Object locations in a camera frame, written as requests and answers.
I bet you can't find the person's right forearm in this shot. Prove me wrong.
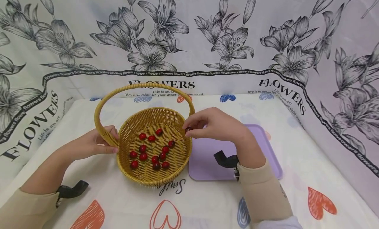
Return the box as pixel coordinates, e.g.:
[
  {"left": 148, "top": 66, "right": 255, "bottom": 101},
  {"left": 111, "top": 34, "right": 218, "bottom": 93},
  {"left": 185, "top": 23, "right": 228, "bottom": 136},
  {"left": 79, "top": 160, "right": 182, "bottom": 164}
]
[{"left": 235, "top": 138, "right": 303, "bottom": 229}]

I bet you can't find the black wrist band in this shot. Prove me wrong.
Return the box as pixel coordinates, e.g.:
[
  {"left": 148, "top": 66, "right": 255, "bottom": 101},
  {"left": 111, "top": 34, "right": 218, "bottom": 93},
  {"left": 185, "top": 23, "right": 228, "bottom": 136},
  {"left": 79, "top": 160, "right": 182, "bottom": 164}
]
[
  {"left": 213, "top": 150, "right": 240, "bottom": 182},
  {"left": 55, "top": 180, "right": 89, "bottom": 208}
]

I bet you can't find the yellow wicker basket with handle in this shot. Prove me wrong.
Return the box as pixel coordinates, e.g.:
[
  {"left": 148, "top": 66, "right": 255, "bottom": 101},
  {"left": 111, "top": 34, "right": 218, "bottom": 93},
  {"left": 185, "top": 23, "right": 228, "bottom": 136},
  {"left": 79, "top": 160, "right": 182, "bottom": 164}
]
[{"left": 94, "top": 83, "right": 196, "bottom": 187}]

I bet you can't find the purple plastic tray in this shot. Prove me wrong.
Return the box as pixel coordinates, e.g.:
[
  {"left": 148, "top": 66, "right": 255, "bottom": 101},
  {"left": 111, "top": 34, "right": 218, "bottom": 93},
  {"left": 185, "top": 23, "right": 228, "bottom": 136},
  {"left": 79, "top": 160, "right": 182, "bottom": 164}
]
[{"left": 188, "top": 124, "right": 283, "bottom": 182}]

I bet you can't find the person's left hand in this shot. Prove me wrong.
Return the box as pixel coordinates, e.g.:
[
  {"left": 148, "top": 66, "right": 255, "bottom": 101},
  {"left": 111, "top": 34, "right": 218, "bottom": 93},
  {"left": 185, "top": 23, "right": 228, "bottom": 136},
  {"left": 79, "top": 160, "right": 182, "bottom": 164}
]
[{"left": 63, "top": 125, "right": 120, "bottom": 164}]

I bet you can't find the cluster of red cherries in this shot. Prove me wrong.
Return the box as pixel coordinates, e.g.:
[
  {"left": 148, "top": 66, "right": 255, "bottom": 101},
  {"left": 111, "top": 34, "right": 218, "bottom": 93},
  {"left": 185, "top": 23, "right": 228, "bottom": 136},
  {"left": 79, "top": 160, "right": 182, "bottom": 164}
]
[{"left": 129, "top": 129, "right": 176, "bottom": 171}]

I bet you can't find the person's left forearm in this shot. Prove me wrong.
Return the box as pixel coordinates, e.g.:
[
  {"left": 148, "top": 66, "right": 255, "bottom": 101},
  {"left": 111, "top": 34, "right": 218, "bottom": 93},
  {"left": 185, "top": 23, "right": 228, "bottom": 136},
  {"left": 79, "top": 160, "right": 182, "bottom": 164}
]
[{"left": 0, "top": 147, "right": 78, "bottom": 229}]

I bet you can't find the person's right hand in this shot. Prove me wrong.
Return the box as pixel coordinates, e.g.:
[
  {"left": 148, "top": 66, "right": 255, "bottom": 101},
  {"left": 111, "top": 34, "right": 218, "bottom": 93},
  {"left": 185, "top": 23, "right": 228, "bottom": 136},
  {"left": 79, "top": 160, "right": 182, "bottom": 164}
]
[{"left": 182, "top": 107, "right": 255, "bottom": 154}]

